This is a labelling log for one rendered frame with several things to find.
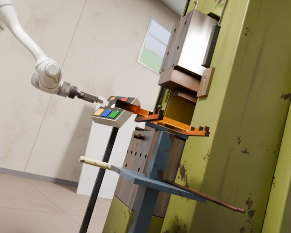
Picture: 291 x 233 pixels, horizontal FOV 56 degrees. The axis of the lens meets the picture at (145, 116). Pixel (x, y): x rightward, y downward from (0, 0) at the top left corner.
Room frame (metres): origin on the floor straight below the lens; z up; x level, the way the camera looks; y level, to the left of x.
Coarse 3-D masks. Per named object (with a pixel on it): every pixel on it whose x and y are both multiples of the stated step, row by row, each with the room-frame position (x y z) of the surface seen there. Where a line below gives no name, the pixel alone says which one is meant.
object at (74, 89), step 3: (72, 87) 1.55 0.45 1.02; (75, 87) 1.56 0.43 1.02; (72, 90) 1.54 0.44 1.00; (75, 90) 1.55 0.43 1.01; (69, 93) 1.55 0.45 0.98; (72, 93) 1.55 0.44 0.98; (75, 93) 1.55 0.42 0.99; (78, 93) 1.56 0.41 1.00; (69, 96) 1.56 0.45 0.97; (72, 96) 1.56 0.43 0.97; (78, 96) 1.60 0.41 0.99; (81, 96) 1.57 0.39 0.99
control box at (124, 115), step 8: (112, 96) 2.36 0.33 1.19; (120, 96) 2.30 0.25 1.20; (112, 104) 2.25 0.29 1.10; (136, 104) 2.16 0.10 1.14; (120, 112) 2.10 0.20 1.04; (128, 112) 2.12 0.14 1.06; (96, 120) 2.28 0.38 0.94; (104, 120) 2.17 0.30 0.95; (112, 120) 2.08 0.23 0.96; (120, 120) 2.09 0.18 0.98
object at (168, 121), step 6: (120, 102) 1.14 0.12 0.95; (126, 102) 1.14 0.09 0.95; (120, 108) 1.16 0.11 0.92; (126, 108) 1.14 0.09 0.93; (132, 108) 1.15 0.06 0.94; (138, 108) 1.14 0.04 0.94; (144, 114) 1.16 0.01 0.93; (162, 120) 1.18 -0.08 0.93; (168, 120) 1.19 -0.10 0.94; (174, 120) 1.20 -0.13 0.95; (180, 126) 1.21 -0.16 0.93; (186, 126) 1.22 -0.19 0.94
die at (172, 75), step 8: (168, 72) 1.75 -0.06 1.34; (176, 72) 1.70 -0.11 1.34; (184, 72) 1.71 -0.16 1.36; (160, 80) 1.84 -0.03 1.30; (168, 80) 1.71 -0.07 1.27; (176, 80) 1.70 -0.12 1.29; (184, 80) 1.72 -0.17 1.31; (192, 80) 1.74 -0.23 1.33; (200, 80) 1.76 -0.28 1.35; (168, 88) 1.88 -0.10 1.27; (184, 88) 1.77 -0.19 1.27; (192, 88) 1.74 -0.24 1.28
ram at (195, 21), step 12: (192, 12) 1.65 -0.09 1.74; (180, 24) 1.79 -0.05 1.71; (192, 24) 1.65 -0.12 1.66; (204, 24) 1.67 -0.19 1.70; (180, 36) 1.73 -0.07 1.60; (192, 36) 1.65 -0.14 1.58; (204, 36) 1.68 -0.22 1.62; (168, 48) 1.88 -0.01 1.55; (180, 48) 1.67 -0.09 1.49; (192, 48) 1.66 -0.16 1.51; (204, 48) 1.69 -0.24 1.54; (168, 60) 1.81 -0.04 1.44; (180, 60) 1.64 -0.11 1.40; (192, 60) 1.67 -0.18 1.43; (192, 72) 1.69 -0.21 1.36
